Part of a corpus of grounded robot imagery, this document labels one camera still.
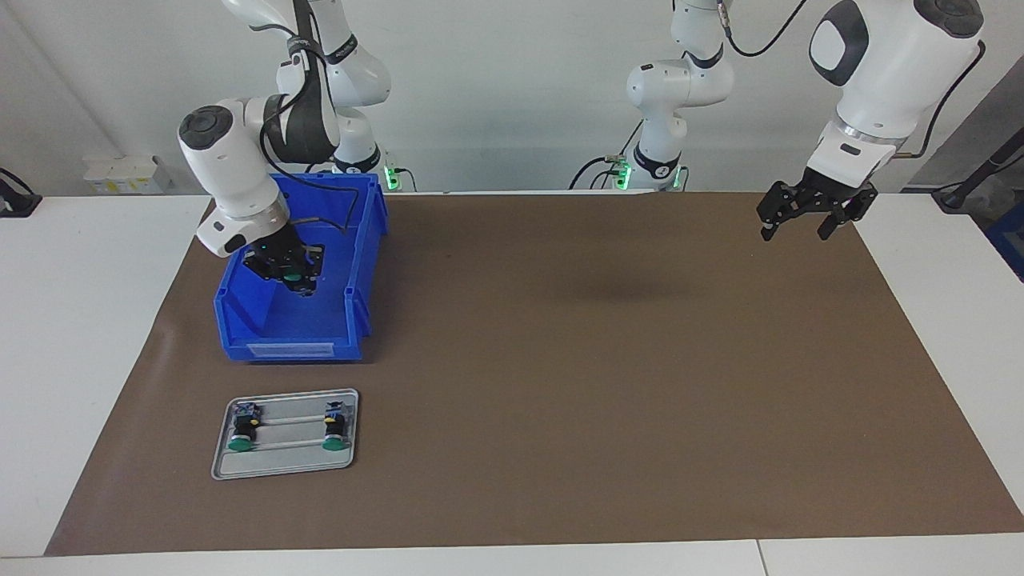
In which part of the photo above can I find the brown table mat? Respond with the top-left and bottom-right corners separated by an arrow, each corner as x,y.
44,190 -> 1024,557

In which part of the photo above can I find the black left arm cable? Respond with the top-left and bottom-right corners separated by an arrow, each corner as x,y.
716,0 -> 986,159

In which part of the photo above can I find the black clamp mount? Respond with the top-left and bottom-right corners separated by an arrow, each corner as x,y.
0,168 -> 42,218

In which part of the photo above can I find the blue plastic storage bin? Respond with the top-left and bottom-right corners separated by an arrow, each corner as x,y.
214,172 -> 390,363

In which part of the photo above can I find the black stand pole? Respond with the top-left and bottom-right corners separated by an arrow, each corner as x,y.
932,128 -> 1024,210

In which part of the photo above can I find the blue crate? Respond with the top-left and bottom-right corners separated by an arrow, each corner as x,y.
986,200 -> 1024,282

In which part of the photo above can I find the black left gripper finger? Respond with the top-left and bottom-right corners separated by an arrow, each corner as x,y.
758,182 -> 809,242
818,186 -> 879,241

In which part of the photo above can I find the grey metal tray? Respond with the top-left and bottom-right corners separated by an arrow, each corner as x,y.
210,389 -> 360,481

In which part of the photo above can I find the black base cable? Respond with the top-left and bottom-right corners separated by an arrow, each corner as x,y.
570,120 -> 643,191

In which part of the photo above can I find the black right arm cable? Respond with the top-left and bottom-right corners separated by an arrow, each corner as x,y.
260,0 -> 361,237

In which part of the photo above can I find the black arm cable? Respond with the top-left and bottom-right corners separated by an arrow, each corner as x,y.
260,0 -> 361,237
716,0 -> 986,159

